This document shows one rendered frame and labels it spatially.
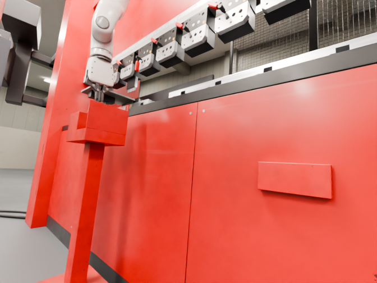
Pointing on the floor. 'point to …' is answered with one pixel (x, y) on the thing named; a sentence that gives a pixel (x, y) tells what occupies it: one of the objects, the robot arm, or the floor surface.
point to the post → (313, 26)
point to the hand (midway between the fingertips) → (99, 97)
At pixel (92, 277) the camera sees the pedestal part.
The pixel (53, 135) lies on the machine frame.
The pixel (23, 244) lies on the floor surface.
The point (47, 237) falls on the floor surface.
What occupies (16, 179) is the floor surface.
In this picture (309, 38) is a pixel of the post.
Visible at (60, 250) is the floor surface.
